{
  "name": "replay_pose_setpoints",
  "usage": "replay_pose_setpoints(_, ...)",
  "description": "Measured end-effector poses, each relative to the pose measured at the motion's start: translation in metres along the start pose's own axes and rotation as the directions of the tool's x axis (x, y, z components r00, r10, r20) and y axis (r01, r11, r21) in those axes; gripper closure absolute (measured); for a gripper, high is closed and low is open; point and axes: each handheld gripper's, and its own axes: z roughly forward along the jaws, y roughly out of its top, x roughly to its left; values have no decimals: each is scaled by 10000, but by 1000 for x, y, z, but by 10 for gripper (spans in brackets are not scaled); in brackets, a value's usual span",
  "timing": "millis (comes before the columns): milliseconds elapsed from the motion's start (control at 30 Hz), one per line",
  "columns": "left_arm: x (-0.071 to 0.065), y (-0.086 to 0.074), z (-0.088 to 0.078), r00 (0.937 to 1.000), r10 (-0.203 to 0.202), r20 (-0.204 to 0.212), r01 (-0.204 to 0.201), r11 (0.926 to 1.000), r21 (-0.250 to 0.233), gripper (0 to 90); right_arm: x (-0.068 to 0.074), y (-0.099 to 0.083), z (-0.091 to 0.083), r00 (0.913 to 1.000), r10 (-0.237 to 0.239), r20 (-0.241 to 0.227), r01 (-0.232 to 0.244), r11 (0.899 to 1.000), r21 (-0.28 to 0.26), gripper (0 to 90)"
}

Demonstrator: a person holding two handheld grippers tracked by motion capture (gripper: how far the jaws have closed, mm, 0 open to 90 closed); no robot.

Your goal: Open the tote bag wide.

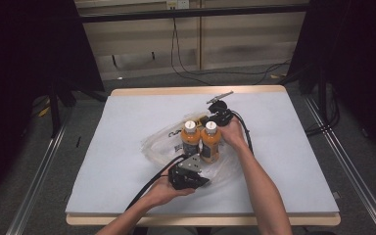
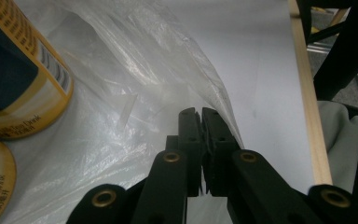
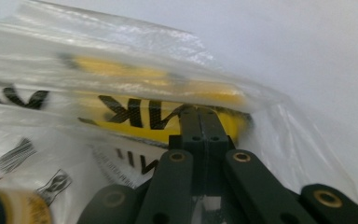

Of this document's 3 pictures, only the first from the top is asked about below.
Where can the person's right hand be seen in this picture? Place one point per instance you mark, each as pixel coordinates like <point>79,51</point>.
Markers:
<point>233,135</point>

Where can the white table mat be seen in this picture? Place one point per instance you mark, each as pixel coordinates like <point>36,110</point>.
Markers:
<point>290,147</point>

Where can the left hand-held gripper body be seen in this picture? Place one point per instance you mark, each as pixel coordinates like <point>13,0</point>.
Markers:
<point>184,178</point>

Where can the small black floor object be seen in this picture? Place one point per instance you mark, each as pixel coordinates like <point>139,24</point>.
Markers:
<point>78,141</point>

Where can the person's left hand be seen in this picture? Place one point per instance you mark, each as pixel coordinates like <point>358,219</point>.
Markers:
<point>164,194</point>

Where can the black horizontal bar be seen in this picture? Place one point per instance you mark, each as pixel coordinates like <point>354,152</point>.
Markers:
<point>189,13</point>

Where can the clear plastic bag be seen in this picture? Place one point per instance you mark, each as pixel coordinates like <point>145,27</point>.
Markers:
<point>161,145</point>

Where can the yellow floor tape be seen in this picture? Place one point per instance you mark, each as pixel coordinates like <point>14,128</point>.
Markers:
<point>44,111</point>

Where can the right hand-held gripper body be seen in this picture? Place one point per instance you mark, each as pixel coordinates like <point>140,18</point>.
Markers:
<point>222,114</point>

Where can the white wall socket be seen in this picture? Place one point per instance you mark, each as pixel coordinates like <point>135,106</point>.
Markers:
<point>177,4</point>

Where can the white table board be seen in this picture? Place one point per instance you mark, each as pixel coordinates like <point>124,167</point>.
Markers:
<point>163,90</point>

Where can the black curtain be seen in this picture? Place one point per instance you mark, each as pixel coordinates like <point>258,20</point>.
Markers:
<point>355,65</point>
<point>29,65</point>

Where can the aluminium floor rail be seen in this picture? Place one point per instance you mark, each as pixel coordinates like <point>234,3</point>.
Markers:
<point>359,169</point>
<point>36,182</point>

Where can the orange juice bottle white cap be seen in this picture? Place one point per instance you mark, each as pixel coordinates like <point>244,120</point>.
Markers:
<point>210,142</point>
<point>190,138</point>

